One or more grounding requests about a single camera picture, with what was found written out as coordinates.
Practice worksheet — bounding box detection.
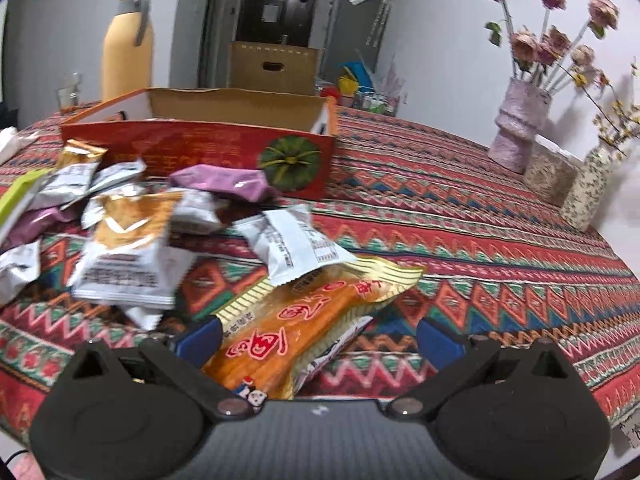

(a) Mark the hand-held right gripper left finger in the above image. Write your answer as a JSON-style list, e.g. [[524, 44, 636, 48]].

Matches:
[[62, 317, 256, 421]]

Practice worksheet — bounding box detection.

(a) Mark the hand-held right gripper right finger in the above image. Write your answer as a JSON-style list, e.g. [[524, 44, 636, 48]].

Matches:
[[385, 317, 571, 421]]

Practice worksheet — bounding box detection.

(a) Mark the large orange snack packet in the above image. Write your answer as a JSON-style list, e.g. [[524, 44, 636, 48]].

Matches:
[[202, 255, 426, 401]]

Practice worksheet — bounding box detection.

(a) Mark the red cardboard box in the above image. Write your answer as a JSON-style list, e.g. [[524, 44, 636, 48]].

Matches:
[[60, 87, 338, 202]]

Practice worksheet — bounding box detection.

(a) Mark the orange cracker packet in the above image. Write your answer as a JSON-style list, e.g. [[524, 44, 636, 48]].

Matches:
[[70, 191, 198, 311], [37, 139, 108, 211]]

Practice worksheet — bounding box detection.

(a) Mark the floral tissue box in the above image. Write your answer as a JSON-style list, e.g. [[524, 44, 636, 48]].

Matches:
[[522, 135, 583, 206]]

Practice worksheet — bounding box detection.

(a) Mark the small floral vase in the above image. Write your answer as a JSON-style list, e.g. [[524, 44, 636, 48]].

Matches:
[[559, 142, 615, 233]]

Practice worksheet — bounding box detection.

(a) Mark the green snack packet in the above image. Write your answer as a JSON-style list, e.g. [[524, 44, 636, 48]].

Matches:
[[0, 169, 51, 241]]

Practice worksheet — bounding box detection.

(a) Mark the purple textured vase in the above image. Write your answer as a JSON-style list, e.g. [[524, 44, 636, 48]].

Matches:
[[487, 77, 553, 173]]

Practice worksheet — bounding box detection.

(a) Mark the dried lavender bunch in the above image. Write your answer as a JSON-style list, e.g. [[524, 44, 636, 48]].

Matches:
[[377, 62, 408, 96]]

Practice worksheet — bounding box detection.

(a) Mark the crumpled white tissue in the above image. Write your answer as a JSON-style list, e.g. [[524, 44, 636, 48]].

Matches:
[[0, 126, 41, 156]]

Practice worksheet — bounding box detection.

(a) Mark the blue bag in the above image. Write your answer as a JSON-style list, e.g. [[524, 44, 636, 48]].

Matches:
[[342, 61, 376, 92]]

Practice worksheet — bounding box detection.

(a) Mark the glass cup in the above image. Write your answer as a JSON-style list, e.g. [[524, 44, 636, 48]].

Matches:
[[56, 74, 83, 111]]

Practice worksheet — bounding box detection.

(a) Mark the brown cardboard carton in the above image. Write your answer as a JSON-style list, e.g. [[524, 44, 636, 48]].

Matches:
[[227, 41, 321, 96]]

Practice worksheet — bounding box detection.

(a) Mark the yellow flower branch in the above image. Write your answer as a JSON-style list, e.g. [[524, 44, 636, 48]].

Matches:
[[570, 62, 640, 161]]

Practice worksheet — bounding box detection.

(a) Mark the yellow thermos jug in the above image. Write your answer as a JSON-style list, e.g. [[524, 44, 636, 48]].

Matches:
[[101, 0, 155, 103]]

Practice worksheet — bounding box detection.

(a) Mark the dried rose bouquet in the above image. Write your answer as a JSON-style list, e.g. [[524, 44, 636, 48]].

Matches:
[[477, 0, 621, 91]]

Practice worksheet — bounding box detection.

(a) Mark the grey refrigerator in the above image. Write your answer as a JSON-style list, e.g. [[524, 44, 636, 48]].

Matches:
[[325, 0, 396, 86]]

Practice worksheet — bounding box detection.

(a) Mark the dark door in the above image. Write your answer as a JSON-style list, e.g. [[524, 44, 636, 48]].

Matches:
[[237, 0, 321, 46]]

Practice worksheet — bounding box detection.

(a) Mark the wire basket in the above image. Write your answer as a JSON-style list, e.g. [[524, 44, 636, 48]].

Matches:
[[352, 87, 401, 117]]

